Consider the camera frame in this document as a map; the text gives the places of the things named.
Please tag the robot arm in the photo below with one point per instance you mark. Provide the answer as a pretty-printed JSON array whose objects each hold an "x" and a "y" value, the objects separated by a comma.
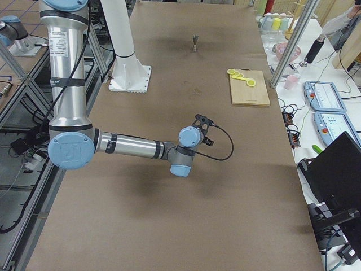
[
  {"x": 73, "y": 139},
  {"x": 12, "y": 29}
]

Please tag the white camera mast base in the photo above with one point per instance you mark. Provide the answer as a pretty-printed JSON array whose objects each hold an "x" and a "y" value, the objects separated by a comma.
[{"x": 128, "y": 74}]

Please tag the black thermos bottle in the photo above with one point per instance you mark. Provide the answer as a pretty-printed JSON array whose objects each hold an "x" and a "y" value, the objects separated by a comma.
[{"x": 315, "y": 48}]

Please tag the aluminium frame post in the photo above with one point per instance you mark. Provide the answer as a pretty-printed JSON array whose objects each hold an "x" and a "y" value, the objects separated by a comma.
[{"x": 302, "y": 23}]

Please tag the steel jigger measuring cup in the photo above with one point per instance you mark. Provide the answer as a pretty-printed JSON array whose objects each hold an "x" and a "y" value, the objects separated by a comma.
[{"x": 195, "y": 39}]

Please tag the blue teach pendant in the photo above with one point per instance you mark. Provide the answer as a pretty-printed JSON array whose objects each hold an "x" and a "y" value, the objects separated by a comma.
[
  {"x": 323, "y": 96},
  {"x": 330, "y": 125}
]

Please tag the near blue teach pendant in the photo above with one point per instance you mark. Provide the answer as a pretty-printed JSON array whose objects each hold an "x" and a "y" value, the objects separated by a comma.
[{"x": 330, "y": 125}]

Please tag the wooden cup tree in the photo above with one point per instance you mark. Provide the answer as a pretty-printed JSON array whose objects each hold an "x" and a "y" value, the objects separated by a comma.
[{"x": 295, "y": 15}]

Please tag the grey cup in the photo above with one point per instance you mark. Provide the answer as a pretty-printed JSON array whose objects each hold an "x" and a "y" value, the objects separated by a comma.
[{"x": 267, "y": 23}]

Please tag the lemon slice on knife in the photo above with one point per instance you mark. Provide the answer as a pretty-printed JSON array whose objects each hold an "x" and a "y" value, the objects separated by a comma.
[{"x": 251, "y": 83}]

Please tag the wooden cutting board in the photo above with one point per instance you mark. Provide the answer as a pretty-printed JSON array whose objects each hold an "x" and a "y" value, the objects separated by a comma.
[{"x": 241, "y": 94}]

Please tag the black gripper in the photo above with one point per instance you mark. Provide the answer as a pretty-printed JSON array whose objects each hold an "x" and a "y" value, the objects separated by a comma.
[{"x": 208, "y": 141}]

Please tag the person in grey jacket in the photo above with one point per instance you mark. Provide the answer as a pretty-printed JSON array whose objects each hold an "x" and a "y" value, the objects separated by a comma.
[{"x": 339, "y": 29}]

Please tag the small pink cup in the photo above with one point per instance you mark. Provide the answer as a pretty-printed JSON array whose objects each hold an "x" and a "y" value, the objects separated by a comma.
[{"x": 290, "y": 82}]

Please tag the yellow plastic knife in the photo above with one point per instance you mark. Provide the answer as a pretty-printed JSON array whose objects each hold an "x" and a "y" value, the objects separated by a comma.
[{"x": 242, "y": 79}]

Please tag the pink bowl with ice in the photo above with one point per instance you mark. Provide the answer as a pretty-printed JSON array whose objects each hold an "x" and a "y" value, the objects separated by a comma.
[{"x": 280, "y": 49}]

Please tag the far blue teach pendant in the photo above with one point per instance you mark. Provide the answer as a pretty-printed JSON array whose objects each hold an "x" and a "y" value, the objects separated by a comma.
[{"x": 323, "y": 96}]

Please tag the yellow cup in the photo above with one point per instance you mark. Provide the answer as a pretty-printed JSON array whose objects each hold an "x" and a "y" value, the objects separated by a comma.
[{"x": 276, "y": 23}]

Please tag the lemon slice near handle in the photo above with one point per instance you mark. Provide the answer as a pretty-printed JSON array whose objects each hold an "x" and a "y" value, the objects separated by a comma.
[{"x": 231, "y": 71}]

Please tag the green cup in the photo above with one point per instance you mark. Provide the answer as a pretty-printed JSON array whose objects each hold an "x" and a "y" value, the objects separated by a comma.
[{"x": 284, "y": 24}]

